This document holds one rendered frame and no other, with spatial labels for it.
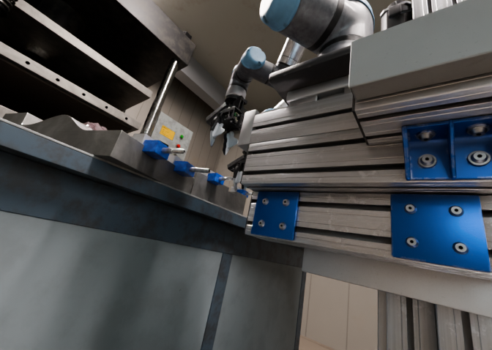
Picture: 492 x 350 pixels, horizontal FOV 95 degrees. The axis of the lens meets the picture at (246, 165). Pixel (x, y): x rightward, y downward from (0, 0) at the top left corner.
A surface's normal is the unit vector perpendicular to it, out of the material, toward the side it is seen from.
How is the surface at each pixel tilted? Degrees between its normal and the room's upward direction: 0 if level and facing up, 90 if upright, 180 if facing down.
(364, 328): 90
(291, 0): 144
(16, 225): 90
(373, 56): 90
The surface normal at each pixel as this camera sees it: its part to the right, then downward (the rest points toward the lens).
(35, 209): 0.78, -0.06
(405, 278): -0.58, -0.40
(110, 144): -0.33, -0.40
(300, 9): 0.04, 0.63
